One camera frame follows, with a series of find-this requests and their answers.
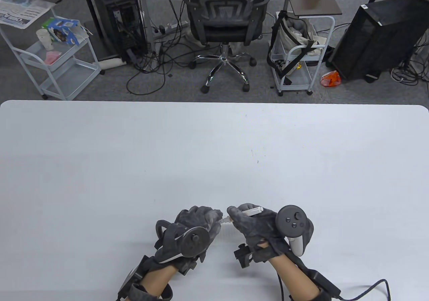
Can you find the white metal shelf cart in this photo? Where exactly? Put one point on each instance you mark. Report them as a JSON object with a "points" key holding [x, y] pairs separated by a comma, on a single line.
{"points": [[72, 76]]}

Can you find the folded newspaper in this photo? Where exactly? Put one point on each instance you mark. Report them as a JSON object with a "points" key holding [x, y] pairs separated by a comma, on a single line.
{"points": [[23, 11]]}

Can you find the person's right forearm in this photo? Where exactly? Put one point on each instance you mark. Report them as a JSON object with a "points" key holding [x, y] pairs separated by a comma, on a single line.
{"points": [[291, 274]]}

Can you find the black mesh office chair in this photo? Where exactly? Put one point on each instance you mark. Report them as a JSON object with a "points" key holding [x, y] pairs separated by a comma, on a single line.
{"points": [[228, 29]]}

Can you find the person's right hand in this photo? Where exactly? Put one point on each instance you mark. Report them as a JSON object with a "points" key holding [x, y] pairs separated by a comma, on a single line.
{"points": [[258, 229]]}

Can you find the black wrist sensor box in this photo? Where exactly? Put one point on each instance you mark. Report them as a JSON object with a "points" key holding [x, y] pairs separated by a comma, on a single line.
{"points": [[134, 276], [323, 282]]}

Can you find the white power strip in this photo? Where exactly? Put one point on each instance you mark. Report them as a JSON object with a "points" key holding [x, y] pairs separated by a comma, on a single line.
{"points": [[171, 26]]}

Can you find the orange plastic bag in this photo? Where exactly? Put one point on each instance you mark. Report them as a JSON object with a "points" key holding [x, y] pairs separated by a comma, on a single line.
{"points": [[331, 79]]}

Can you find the black and white controller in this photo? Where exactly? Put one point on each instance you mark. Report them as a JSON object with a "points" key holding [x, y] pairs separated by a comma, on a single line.
{"points": [[291, 220], [194, 242]]}

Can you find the white desk foot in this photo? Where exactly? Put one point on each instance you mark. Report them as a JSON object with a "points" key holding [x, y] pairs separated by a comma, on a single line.
{"points": [[110, 63]]}

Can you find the pink packet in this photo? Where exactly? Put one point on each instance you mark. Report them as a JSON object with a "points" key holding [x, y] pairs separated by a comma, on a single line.
{"points": [[52, 58]]}

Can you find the blue cardboard box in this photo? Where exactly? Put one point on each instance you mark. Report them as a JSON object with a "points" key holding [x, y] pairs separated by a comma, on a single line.
{"points": [[65, 33]]}

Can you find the white desk leg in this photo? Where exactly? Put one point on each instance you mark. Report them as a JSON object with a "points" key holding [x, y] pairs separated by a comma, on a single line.
{"points": [[145, 12]]}

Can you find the person's left hand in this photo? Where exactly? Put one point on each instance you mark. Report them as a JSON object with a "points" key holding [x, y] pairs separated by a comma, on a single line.
{"points": [[197, 217]]}

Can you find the white correction pen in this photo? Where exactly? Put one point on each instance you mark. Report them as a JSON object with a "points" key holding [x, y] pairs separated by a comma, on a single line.
{"points": [[251, 211]]}

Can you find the white paper cup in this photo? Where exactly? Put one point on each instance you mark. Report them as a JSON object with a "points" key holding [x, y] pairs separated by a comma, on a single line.
{"points": [[44, 39]]}

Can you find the white cart with brown top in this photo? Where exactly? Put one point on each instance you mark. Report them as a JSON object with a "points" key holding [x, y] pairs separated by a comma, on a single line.
{"points": [[315, 1]]}

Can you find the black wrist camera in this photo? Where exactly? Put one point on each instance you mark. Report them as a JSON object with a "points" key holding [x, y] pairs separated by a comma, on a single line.
{"points": [[244, 255]]}

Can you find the person's left forearm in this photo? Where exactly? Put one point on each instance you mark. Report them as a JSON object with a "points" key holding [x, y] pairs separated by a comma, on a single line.
{"points": [[157, 279]]}

